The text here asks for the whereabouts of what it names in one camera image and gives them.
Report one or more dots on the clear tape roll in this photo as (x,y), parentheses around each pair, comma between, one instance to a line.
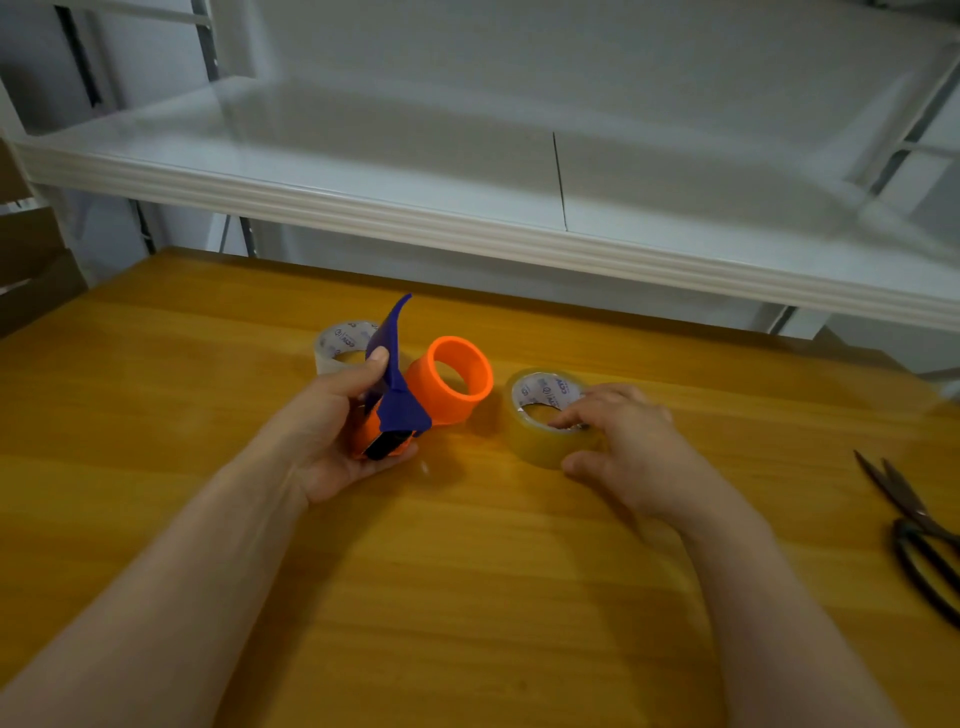
(330,352)

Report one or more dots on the orange and blue tape dispenser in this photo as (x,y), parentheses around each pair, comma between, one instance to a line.
(450,382)

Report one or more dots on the white metal shelf rack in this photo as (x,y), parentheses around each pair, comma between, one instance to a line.
(465,180)

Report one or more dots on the person's right forearm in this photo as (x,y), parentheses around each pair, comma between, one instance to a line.
(780,630)

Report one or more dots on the yellow tape roll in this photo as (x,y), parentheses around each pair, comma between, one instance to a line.
(536,442)

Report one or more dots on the person's left forearm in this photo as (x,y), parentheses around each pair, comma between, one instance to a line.
(150,600)

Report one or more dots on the person's left hand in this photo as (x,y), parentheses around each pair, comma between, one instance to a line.
(322,442)

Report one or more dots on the person's right hand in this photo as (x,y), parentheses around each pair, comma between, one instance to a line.
(645,457)

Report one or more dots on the black scissors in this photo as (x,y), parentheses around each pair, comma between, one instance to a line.
(911,517)

